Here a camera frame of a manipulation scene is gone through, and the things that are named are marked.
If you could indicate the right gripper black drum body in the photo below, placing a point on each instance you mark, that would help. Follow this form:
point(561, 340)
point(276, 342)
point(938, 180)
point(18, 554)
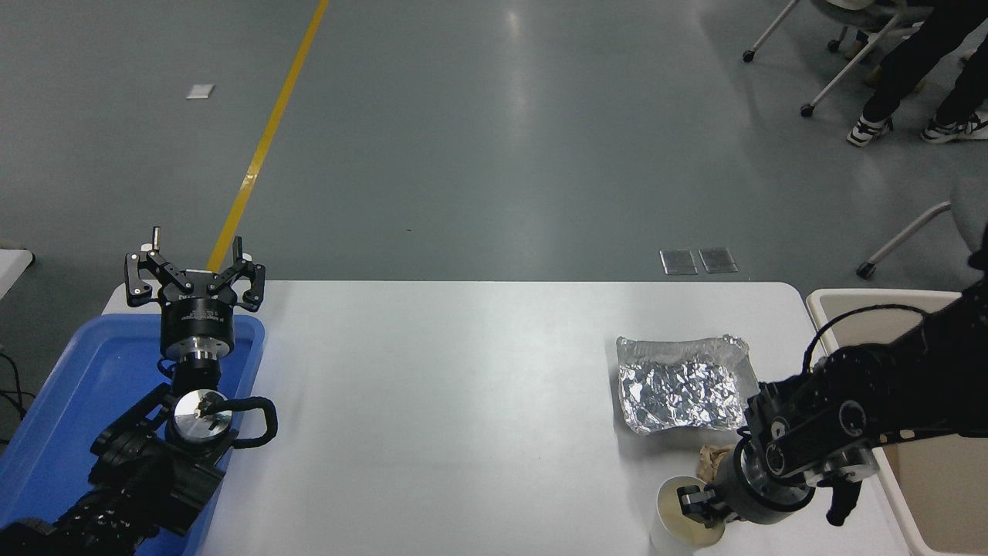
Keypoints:
point(733, 490)

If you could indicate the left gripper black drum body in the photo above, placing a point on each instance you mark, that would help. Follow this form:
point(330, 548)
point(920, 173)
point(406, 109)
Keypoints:
point(197, 320)

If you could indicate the white paper cup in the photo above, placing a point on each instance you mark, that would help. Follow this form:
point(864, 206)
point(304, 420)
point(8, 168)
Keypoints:
point(668, 502)

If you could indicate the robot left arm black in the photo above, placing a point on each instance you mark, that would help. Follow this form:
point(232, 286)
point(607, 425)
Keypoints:
point(139, 479)

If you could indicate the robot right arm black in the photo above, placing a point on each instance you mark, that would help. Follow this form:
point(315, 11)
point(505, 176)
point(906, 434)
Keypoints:
point(888, 386)

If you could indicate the crumpled tan paper ball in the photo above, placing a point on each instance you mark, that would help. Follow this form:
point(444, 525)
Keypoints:
point(710, 463)

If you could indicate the crumpled foil tray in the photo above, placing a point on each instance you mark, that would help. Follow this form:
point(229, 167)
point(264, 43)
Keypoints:
point(671, 386)

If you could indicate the blue plastic tray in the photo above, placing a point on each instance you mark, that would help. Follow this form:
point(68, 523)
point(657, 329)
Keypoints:
point(85, 371)

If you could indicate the white side table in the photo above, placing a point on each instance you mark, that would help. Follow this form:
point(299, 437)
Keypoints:
point(11, 266)

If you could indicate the large pale bin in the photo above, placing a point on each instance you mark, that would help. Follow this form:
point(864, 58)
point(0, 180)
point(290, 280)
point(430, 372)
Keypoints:
point(934, 494)

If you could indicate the metal floor plate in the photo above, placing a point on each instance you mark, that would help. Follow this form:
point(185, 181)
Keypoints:
point(718, 259)
point(678, 261)

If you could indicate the grey office chair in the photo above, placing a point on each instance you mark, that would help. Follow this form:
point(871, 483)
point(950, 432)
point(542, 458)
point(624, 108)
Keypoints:
point(972, 216)

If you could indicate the white-legged office chair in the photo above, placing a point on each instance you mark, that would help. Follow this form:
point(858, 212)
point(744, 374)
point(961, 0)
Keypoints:
point(849, 69)

